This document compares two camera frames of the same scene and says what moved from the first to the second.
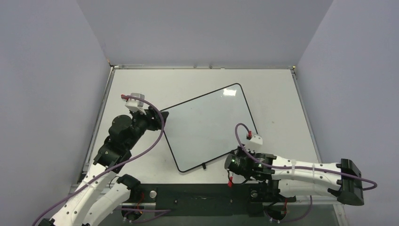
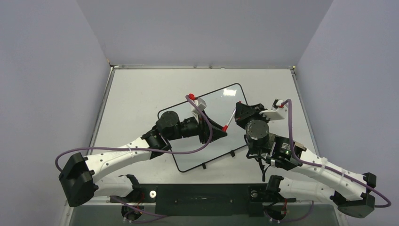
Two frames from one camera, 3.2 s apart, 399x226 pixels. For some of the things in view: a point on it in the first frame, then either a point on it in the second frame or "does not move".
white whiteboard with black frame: (203, 129) does not move
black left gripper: (153, 118) -> (203, 129)
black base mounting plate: (206, 199) does not move
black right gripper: (238, 153) -> (255, 111)
